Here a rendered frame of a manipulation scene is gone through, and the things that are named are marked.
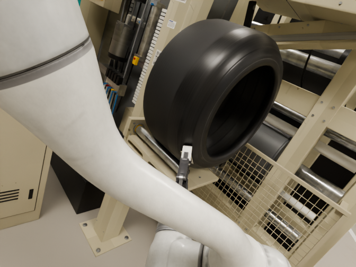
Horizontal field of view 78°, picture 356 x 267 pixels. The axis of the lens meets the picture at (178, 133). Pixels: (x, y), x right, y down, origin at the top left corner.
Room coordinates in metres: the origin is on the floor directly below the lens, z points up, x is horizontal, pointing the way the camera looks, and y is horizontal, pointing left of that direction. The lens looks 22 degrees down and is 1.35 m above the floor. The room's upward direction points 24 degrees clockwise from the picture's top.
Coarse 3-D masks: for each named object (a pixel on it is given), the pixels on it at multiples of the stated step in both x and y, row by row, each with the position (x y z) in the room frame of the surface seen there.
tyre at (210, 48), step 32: (192, 32) 0.80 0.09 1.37; (224, 32) 0.78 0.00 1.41; (256, 32) 0.81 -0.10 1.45; (160, 64) 0.76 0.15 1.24; (192, 64) 0.70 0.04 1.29; (224, 64) 0.69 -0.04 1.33; (256, 64) 0.76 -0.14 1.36; (160, 96) 0.72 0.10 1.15; (192, 96) 0.65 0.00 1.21; (224, 96) 0.69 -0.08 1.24; (256, 96) 1.12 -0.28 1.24; (160, 128) 0.73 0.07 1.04; (192, 128) 0.66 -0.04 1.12; (224, 128) 1.12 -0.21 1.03; (256, 128) 1.00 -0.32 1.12; (192, 160) 0.72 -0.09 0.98; (224, 160) 0.89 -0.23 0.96
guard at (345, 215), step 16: (240, 160) 1.13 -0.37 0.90; (272, 160) 1.05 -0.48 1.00; (224, 176) 1.15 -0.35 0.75; (256, 176) 1.06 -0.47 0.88; (288, 176) 0.98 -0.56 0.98; (304, 192) 0.93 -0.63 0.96; (320, 192) 0.91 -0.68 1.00; (240, 208) 1.05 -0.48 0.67; (288, 208) 0.94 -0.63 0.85; (336, 208) 0.85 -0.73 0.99; (288, 224) 0.91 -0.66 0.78; (320, 224) 0.86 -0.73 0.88; (336, 224) 0.83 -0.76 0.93; (320, 240) 0.83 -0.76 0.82; (304, 256) 0.84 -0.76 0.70
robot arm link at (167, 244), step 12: (156, 240) 0.37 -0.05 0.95; (168, 240) 0.36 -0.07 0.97; (180, 240) 0.36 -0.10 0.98; (156, 252) 0.34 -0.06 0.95; (168, 252) 0.34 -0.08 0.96; (180, 252) 0.34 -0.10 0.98; (192, 252) 0.34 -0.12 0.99; (156, 264) 0.32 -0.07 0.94; (168, 264) 0.31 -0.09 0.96; (180, 264) 0.31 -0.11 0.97; (192, 264) 0.32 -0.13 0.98
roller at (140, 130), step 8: (136, 128) 0.94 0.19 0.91; (144, 128) 0.94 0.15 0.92; (144, 136) 0.90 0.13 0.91; (152, 136) 0.90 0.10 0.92; (152, 144) 0.86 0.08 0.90; (160, 144) 0.86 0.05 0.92; (160, 152) 0.82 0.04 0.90; (168, 152) 0.82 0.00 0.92; (168, 160) 0.79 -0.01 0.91; (176, 160) 0.79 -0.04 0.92; (176, 168) 0.76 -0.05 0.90
